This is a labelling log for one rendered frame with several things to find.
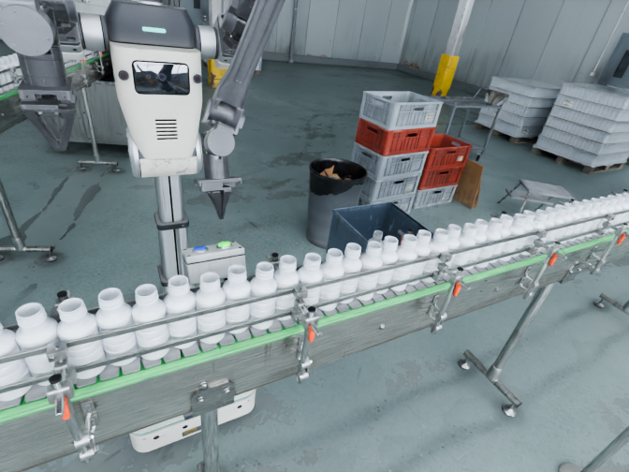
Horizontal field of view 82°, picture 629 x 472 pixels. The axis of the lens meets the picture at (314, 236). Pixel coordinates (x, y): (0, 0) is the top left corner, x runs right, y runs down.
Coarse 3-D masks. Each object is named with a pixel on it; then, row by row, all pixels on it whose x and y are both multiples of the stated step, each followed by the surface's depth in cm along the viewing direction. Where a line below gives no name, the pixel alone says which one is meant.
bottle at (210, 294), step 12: (204, 276) 73; (216, 276) 73; (204, 288) 71; (216, 288) 72; (204, 300) 72; (216, 300) 72; (216, 312) 74; (204, 324) 75; (216, 324) 75; (216, 336) 77
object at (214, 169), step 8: (208, 160) 82; (216, 160) 82; (224, 160) 84; (208, 168) 83; (216, 168) 83; (224, 168) 84; (208, 176) 84; (216, 176) 83; (224, 176) 84; (232, 176) 90; (200, 184) 81
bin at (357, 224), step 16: (352, 208) 155; (368, 208) 159; (384, 208) 164; (400, 208) 159; (336, 224) 150; (352, 224) 160; (368, 224) 165; (384, 224) 170; (400, 224) 161; (416, 224) 152; (336, 240) 152; (352, 240) 141; (368, 240) 170; (400, 240) 162
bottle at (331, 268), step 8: (328, 256) 85; (336, 256) 87; (328, 264) 85; (336, 264) 84; (328, 272) 85; (336, 272) 85; (328, 288) 87; (336, 288) 87; (320, 296) 89; (328, 296) 88; (336, 296) 89; (336, 304) 92
